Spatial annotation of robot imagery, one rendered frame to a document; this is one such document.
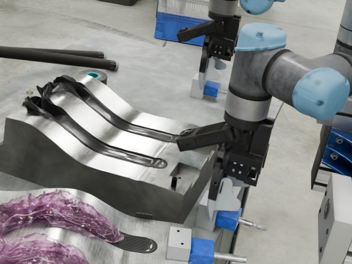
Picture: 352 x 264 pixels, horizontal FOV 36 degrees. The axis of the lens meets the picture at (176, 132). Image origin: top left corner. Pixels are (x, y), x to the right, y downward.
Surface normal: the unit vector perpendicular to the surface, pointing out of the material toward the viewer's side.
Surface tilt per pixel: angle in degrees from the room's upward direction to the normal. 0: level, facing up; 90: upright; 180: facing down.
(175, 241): 0
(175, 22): 91
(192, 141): 89
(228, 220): 90
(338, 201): 0
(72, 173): 90
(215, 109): 0
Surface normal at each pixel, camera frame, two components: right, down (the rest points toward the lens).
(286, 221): 0.13, -0.87
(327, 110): 0.65, 0.44
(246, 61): -0.67, 0.16
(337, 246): -0.22, 0.45
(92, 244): 0.59, -0.69
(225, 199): -0.28, 0.18
